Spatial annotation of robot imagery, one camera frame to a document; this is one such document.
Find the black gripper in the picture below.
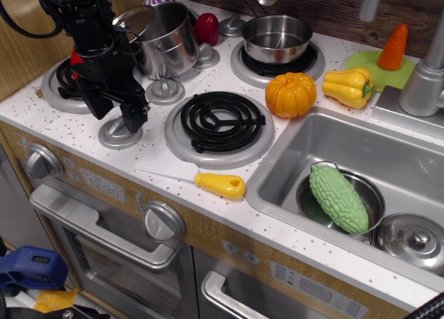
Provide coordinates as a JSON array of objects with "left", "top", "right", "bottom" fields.
[{"left": 71, "top": 24, "right": 150, "bottom": 133}]

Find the grey stove knob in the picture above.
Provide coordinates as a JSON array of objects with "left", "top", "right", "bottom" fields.
[
  {"left": 219, "top": 13, "right": 246, "bottom": 38},
  {"left": 98, "top": 117, "right": 143, "bottom": 150},
  {"left": 145, "top": 78, "right": 185, "bottom": 105},
  {"left": 193, "top": 42, "right": 220, "bottom": 69}
]

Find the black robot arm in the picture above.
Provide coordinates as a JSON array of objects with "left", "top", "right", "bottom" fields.
[{"left": 1, "top": 0, "right": 149, "bottom": 133}]

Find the grey back stove knob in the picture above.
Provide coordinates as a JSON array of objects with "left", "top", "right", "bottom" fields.
[{"left": 219, "top": 13, "right": 246, "bottom": 38}]

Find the left black burner coil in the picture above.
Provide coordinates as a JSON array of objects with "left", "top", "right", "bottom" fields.
[{"left": 56, "top": 58, "right": 81, "bottom": 101}]

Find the black burner coil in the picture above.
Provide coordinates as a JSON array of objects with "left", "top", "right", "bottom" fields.
[
  {"left": 180, "top": 92, "right": 266, "bottom": 153},
  {"left": 56, "top": 58, "right": 81, "bottom": 101},
  {"left": 240, "top": 42, "right": 318, "bottom": 77}
]

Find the red toy chili pepper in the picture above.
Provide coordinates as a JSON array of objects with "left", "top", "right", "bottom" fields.
[{"left": 70, "top": 50, "right": 83, "bottom": 80}]

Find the tall steel stock pot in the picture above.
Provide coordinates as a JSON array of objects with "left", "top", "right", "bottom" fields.
[{"left": 136, "top": 1, "right": 199, "bottom": 80}]

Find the steel pot lid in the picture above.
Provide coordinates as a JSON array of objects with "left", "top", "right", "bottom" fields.
[{"left": 112, "top": 5, "right": 155, "bottom": 42}]

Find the left grey oven dial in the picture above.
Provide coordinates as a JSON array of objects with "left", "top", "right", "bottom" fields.
[{"left": 25, "top": 143, "right": 64, "bottom": 180}]

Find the grey oven dial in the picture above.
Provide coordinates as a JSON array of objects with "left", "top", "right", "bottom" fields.
[
  {"left": 142, "top": 200, "right": 186, "bottom": 242},
  {"left": 25, "top": 143, "right": 64, "bottom": 180}
]

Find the front black burner coil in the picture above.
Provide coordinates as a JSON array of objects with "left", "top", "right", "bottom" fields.
[{"left": 180, "top": 92, "right": 266, "bottom": 153}]

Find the dark red toy vegetable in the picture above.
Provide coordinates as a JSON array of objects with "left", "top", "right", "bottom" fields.
[{"left": 193, "top": 12, "right": 219, "bottom": 46}]

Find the right grey oven dial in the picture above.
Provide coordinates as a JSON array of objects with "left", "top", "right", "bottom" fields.
[{"left": 142, "top": 200, "right": 186, "bottom": 242}]

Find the rear black burner coil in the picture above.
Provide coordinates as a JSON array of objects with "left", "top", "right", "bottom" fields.
[{"left": 240, "top": 42, "right": 318, "bottom": 77}]

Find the orange toy pumpkin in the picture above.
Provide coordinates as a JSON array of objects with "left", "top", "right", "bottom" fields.
[{"left": 265, "top": 72, "right": 317, "bottom": 119}]

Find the shallow steel saucepan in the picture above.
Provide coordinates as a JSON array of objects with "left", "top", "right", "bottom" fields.
[{"left": 241, "top": 12, "right": 313, "bottom": 64}]

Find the blue clamp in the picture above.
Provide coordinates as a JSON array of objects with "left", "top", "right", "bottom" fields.
[{"left": 1, "top": 245, "right": 69, "bottom": 291}]

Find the green toy bitter gourd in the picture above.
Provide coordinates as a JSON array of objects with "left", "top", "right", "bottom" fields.
[{"left": 309, "top": 164, "right": 369, "bottom": 234}]

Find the yellow toy bell pepper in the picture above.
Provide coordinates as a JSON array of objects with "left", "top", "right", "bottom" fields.
[{"left": 322, "top": 67, "right": 374, "bottom": 109}]

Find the small steel pot in sink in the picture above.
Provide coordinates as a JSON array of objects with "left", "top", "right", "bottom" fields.
[{"left": 296, "top": 161, "right": 385, "bottom": 241}]

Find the orange toy carrot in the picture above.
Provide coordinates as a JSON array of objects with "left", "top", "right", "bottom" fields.
[{"left": 377, "top": 24, "right": 409, "bottom": 71}]

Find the grey toy sink basin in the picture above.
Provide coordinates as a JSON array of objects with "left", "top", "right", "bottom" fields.
[{"left": 246, "top": 107, "right": 443, "bottom": 289}]

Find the grey toy faucet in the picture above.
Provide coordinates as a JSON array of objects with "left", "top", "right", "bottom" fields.
[{"left": 359, "top": 0, "right": 443, "bottom": 117}]

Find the steel lidded pot in sink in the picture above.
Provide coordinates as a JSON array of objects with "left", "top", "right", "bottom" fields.
[{"left": 370, "top": 214, "right": 443, "bottom": 277}]

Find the black cable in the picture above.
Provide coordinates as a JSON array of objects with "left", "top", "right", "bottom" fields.
[{"left": 0, "top": 0, "right": 67, "bottom": 40}]

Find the grey oven door handle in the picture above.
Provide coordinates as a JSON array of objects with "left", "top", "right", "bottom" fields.
[{"left": 30, "top": 184, "right": 177, "bottom": 274}]

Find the yellow handled toy knife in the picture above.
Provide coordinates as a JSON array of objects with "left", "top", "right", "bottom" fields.
[{"left": 134, "top": 160, "right": 246, "bottom": 200}]

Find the grey dishwasher door handle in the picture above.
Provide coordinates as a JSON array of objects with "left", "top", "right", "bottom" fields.
[{"left": 201, "top": 270, "right": 266, "bottom": 319}]

